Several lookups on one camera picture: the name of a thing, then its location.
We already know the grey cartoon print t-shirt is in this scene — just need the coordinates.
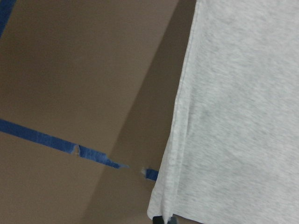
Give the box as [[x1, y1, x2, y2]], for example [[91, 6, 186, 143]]
[[147, 0, 299, 224]]

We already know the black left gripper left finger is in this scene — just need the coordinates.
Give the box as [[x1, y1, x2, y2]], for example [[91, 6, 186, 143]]
[[152, 216, 164, 224]]

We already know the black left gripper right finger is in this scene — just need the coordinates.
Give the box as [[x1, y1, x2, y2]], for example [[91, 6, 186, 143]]
[[168, 216, 178, 224]]

